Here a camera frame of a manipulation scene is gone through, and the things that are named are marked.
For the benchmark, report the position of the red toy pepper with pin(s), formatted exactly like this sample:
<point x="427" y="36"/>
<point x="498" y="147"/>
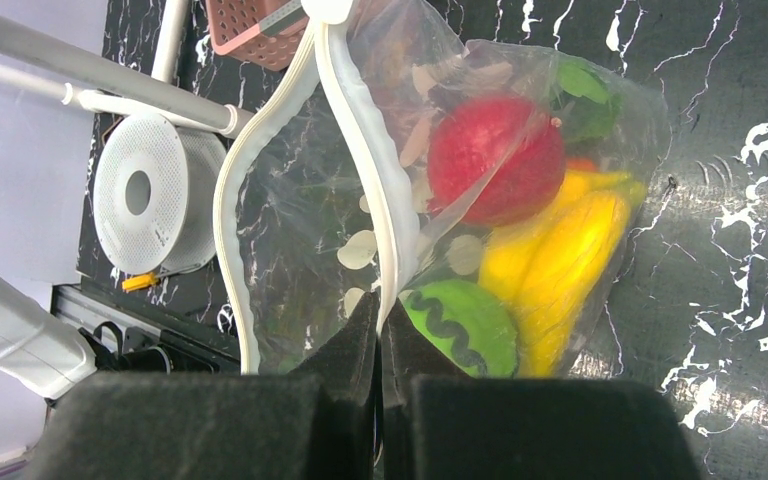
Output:
<point x="510" y="136"/>

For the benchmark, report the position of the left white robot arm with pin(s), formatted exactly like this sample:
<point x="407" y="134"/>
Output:
<point x="46" y="355"/>

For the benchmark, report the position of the green toy watermelon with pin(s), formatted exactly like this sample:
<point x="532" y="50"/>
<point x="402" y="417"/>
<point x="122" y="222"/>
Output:
<point x="467" y="324"/>

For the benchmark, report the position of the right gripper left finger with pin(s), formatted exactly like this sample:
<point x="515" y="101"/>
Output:
<point x="315" y="422"/>

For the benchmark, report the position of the yellow toy bananas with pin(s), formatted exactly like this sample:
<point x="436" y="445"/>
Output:
<point x="544" y="269"/>

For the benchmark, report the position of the orange toy carrot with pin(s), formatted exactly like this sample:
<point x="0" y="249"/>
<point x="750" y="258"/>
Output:
<point x="585" y="105"/>

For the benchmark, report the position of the white PVC pipe frame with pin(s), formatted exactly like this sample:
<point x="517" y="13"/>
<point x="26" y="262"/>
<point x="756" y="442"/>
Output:
<point x="115" y="88"/>

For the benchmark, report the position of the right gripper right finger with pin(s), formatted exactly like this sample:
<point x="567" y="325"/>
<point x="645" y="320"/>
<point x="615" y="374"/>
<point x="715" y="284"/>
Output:
<point x="439" y="423"/>

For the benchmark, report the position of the pink plastic basket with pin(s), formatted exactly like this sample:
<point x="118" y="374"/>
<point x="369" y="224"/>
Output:
<point x="263" y="32"/>

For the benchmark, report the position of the clear polka dot zip bag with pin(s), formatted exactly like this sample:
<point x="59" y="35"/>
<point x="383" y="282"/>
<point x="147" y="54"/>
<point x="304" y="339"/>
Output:
<point x="324" y="196"/>

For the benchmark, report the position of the orange handled screwdriver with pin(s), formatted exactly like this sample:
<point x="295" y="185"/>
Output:
<point x="139" y="282"/>

